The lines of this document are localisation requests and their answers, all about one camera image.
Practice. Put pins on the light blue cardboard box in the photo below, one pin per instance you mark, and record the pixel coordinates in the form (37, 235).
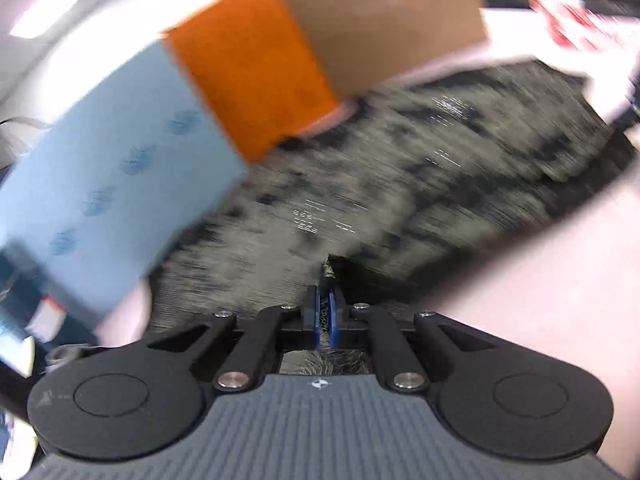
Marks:
(125, 160)

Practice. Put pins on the ceiling light panel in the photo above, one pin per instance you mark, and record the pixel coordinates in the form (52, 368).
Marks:
(42, 12)

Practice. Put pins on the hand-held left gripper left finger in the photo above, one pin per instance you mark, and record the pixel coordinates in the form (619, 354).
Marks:
(312, 321)

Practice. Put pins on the red and white packet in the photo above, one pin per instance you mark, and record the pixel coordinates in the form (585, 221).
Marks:
(565, 25)

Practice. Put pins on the brown cardboard box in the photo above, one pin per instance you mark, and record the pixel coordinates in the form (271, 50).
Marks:
(380, 20)

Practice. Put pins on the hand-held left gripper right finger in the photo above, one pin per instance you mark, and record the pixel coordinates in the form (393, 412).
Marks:
(336, 321)

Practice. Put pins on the orange cardboard box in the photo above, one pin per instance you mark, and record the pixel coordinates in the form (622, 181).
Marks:
(250, 70)

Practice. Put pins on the dark blue insulated bottle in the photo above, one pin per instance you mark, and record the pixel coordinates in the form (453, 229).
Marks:
(20, 285)

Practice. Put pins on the black beige lace-patterned garment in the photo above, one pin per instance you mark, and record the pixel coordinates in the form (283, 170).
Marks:
(400, 170)

